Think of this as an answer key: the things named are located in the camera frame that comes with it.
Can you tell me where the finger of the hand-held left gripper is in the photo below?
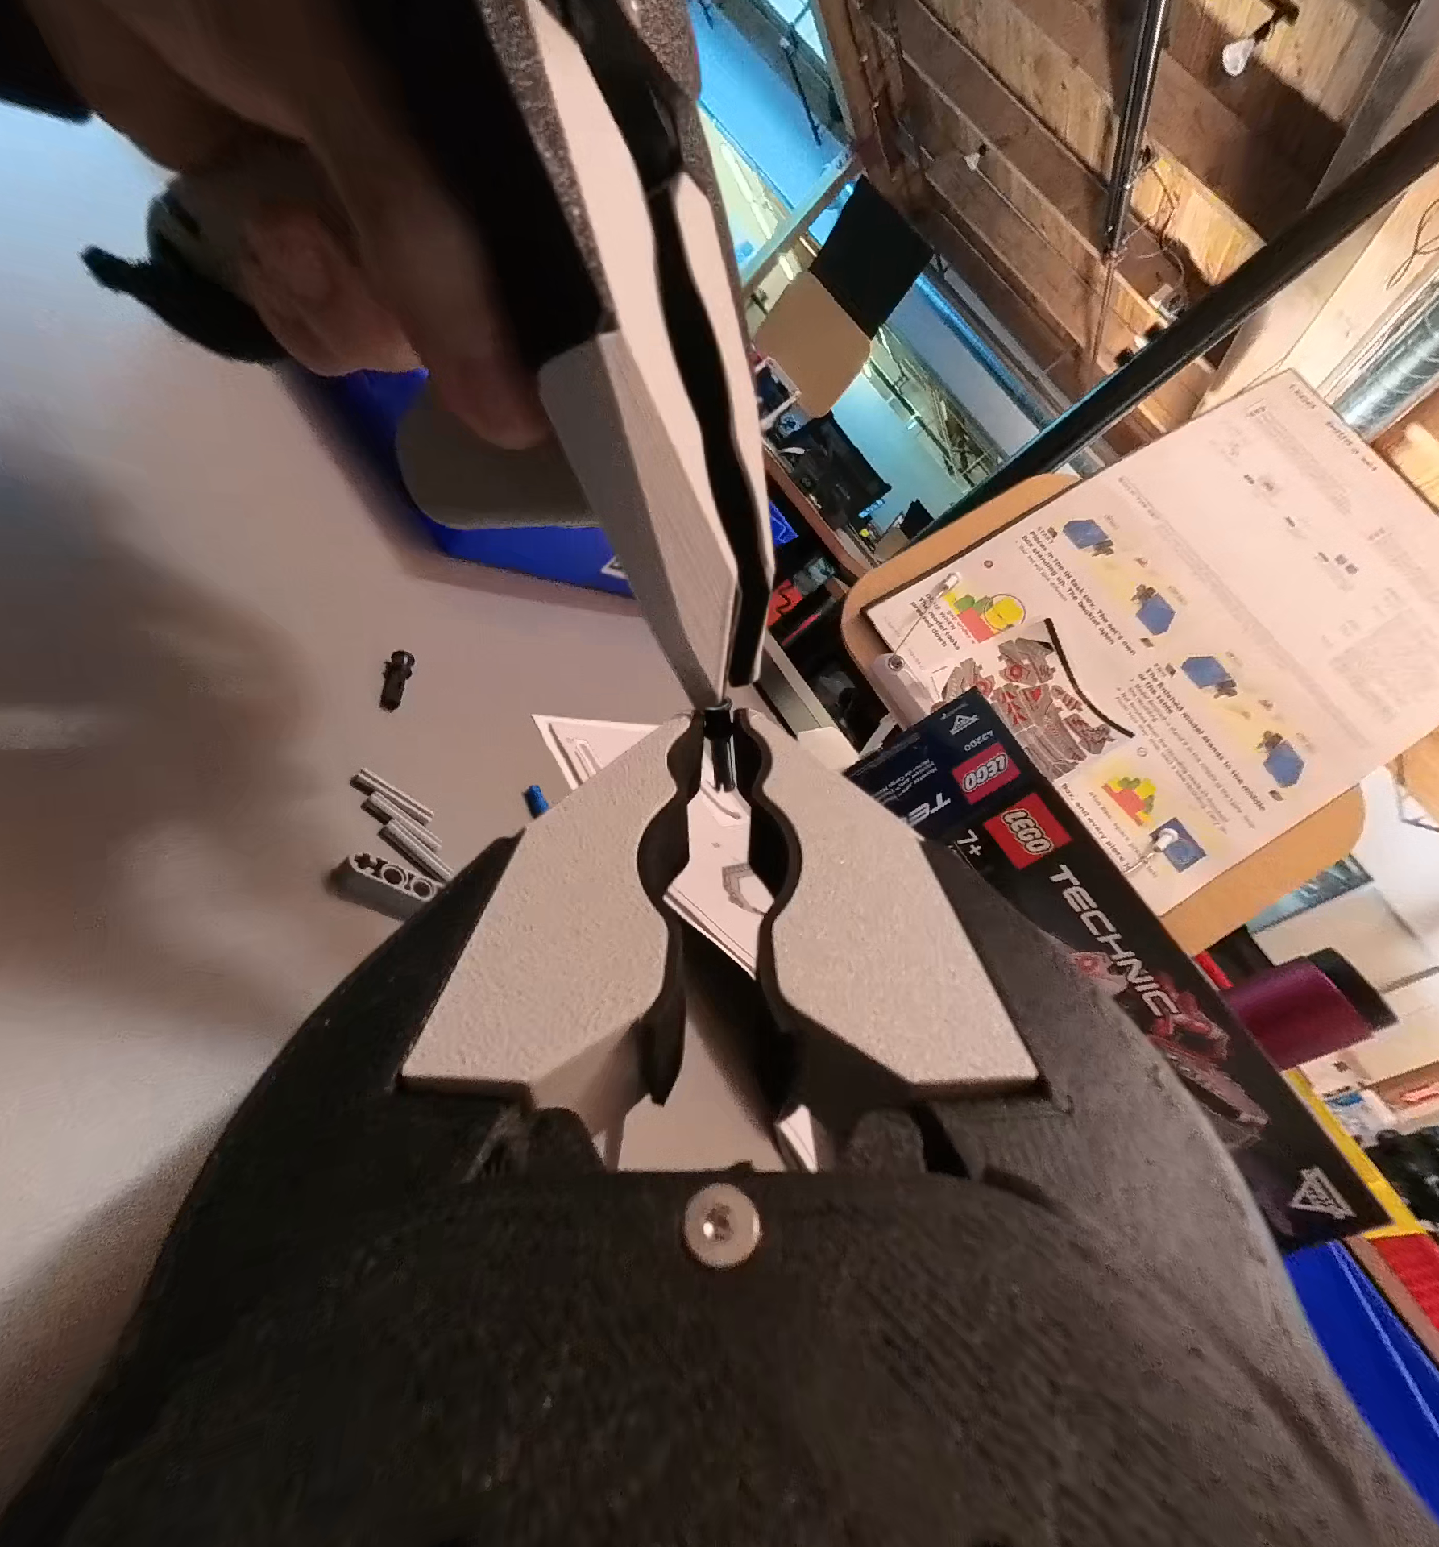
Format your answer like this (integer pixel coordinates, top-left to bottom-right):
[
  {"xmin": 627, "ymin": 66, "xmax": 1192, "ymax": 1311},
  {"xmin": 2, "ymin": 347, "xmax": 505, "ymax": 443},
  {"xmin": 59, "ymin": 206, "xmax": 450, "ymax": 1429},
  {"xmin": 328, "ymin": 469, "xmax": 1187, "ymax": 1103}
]
[
  {"xmin": 524, "ymin": 0, "xmax": 748, "ymax": 708},
  {"xmin": 669, "ymin": 179, "xmax": 780, "ymax": 690}
]

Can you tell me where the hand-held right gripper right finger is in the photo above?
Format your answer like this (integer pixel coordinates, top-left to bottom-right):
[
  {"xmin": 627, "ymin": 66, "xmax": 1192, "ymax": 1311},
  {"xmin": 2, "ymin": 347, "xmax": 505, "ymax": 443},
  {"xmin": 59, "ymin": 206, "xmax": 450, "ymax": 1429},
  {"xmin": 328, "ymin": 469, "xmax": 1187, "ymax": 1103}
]
[{"xmin": 743, "ymin": 711, "xmax": 1042, "ymax": 1163}]

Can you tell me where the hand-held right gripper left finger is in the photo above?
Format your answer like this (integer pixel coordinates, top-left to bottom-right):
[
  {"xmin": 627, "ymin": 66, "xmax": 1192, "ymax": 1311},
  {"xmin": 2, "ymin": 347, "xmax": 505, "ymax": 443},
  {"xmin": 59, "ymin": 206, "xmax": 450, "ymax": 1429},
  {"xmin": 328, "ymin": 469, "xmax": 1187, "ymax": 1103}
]
[{"xmin": 399, "ymin": 712, "xmax": 702, "ymax": 1171}]

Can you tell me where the blue bin with square tag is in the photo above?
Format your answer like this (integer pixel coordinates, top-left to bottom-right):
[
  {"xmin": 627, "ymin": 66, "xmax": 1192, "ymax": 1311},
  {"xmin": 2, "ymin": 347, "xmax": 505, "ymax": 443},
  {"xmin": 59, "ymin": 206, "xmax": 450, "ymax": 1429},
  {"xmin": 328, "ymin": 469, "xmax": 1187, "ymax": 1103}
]
[{"xmin": 308, "ymin": 370, "xmax": 795, "ymax": 601}]

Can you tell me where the grey perforated frame beam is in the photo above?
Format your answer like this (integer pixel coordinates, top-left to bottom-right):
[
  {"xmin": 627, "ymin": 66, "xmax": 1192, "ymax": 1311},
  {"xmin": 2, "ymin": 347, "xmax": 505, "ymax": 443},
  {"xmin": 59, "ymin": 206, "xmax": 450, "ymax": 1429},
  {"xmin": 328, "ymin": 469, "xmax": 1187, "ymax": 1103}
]
[{"xmin": 331, "ymin": 850, "xmax": 447, "ymax": 922}]

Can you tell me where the grey desk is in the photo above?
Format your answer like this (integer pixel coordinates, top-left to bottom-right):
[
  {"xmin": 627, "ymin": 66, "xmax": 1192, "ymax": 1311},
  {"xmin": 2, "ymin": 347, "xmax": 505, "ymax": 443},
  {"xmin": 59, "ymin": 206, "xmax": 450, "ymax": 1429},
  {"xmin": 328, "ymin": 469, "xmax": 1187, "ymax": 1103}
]
[{"xmin": 0, "ymin": 84, "xmax": 867, "ymax": 1547}]

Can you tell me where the person's left hand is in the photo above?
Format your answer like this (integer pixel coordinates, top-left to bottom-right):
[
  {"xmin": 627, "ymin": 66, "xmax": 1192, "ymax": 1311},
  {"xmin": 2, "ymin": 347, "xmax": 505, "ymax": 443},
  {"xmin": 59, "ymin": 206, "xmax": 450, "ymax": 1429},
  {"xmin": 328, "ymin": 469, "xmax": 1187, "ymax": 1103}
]
[{"xmin": 18, "ymin": 0, "xmax": 554, "ymax": 452}]

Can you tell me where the light grey axle rod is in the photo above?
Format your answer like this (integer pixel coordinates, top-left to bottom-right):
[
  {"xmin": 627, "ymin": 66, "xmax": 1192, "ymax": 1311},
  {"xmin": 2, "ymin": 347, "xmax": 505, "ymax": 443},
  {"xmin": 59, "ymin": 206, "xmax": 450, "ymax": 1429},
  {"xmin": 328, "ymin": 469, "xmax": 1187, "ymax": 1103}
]
[
  {"xmin": 350, "ymin": 766, "xmax": 434, "ymax": 825},
  {"xmin": 363, "ymin": 793, "xmax": 443, "ymax": 852},
  {"xmin": 379, "ymin": 821, "xmax": 455, "ymax": 884}
]

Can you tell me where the open instruction booklet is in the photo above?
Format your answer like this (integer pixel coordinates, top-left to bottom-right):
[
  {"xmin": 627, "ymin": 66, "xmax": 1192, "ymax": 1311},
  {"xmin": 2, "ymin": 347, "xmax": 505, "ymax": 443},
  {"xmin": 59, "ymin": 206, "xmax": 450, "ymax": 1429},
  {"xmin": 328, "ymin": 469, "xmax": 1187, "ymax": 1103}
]
[{"xmin": 532, "ymin": 712, "xmax": 867, "ymax": 1173}]

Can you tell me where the tan and black board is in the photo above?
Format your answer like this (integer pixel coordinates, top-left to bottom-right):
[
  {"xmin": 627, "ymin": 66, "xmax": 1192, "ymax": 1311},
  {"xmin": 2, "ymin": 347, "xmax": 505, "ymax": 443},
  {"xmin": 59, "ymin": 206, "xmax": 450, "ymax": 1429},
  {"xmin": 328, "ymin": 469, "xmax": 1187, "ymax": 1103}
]
[{"xmin": 752, "ymin": 179, "xmax": 933, "ymax": 417}]

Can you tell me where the black toy set box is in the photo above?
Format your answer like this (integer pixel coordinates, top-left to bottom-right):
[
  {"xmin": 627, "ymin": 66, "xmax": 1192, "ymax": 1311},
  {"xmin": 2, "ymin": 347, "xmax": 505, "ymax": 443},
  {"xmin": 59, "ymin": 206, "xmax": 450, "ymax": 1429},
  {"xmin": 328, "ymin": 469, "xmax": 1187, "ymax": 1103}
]
[{"xmin": 843, "ymin": 690, "xmax": 1392, "ymax": 1253}]

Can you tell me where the white stand clip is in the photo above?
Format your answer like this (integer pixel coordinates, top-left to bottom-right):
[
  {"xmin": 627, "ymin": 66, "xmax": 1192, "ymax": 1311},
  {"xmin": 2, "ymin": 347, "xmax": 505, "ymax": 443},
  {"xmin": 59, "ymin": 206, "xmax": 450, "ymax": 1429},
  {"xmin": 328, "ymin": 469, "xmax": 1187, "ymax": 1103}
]
[{"xmin": 870, "ymin": 651, "xmax": 933, "ymax": 726}]

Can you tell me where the grey red sticker sheet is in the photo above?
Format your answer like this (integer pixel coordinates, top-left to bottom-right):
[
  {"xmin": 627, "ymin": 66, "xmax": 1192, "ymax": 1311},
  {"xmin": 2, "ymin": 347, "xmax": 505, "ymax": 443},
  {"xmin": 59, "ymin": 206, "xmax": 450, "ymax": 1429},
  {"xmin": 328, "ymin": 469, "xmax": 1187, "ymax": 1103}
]
[{"xmin": 929, "ymin": 620, "xmax": 1138, "ymax": 780}]

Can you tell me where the maroon water bottle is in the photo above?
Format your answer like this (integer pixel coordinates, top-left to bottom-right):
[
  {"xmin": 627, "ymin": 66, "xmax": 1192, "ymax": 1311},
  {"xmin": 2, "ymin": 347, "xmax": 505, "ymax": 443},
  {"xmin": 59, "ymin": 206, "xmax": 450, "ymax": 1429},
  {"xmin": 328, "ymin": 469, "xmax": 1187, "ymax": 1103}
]
[{"xmin": 1221, "ymin": 949, "xmax": 1397, "ymax": 1069}]

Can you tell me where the black metal pole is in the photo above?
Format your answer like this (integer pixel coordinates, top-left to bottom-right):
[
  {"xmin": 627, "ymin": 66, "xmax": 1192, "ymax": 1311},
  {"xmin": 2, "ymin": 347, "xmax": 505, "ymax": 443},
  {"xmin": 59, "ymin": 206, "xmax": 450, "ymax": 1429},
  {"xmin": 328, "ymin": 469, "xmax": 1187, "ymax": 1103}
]
[{"xmin": 914, "ymin": 61, "xmax": 1439, "ymax": 540}]

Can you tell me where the printed instruction sheet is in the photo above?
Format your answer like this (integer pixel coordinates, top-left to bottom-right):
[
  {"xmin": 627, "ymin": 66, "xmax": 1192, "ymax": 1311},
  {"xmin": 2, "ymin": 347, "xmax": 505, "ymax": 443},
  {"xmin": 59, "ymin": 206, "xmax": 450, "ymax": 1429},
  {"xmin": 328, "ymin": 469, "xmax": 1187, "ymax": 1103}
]
[{"xmin": 867, "ymin": 370, "xmax": 1439, "ymax": 914}]

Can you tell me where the hanging light bulb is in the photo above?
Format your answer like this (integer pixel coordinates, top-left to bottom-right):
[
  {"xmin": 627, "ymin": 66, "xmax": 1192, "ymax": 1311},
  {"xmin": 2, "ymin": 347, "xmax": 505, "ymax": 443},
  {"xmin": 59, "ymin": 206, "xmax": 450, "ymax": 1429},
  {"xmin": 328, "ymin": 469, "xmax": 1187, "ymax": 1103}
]
[{"xmin": 1221, "ymin": 5, "xmax": 1294, "ymax": 76}]

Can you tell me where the blue plastic bin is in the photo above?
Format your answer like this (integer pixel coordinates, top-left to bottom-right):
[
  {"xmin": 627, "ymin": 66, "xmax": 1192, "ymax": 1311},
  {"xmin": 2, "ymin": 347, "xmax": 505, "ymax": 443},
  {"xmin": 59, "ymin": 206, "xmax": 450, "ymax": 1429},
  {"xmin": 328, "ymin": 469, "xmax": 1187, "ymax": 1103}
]
[{"xmin": 1281, "ymin": 1239, "xmax": 1439, "ymax": 1547}]

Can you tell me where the silver ventilation duct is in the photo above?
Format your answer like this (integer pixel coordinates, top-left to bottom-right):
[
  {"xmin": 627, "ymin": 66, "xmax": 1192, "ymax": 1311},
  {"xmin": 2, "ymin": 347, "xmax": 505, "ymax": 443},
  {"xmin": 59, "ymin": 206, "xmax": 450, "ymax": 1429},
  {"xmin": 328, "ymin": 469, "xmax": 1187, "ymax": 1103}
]
[{"xmin": 1325, "ymin": 240, "xmax": 1439, "ymax": 436}]

